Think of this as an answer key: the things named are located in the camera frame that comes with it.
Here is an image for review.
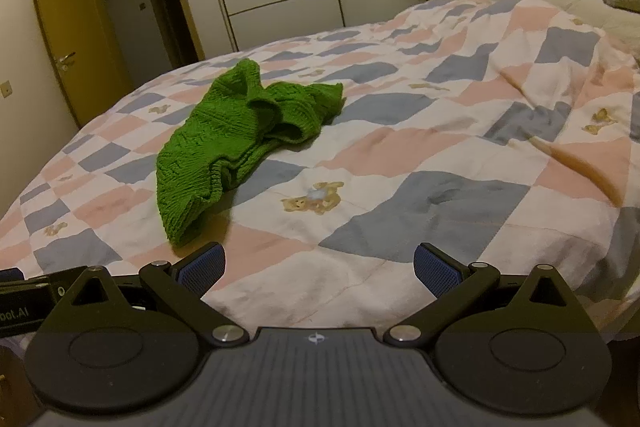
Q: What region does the green knitted sweater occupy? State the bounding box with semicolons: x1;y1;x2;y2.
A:
156;59;347;249

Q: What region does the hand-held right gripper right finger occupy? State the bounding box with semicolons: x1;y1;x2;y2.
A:
384;243;577;349

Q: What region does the patchwork bear print blanket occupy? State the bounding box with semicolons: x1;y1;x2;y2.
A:
0;0;640;343

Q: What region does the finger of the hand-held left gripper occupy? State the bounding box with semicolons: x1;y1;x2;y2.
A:
0;267;82;304

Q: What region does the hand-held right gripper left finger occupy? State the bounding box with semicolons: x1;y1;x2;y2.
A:
69;243;250;349

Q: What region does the yellow wooden door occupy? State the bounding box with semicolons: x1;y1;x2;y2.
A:
26;0;135;128

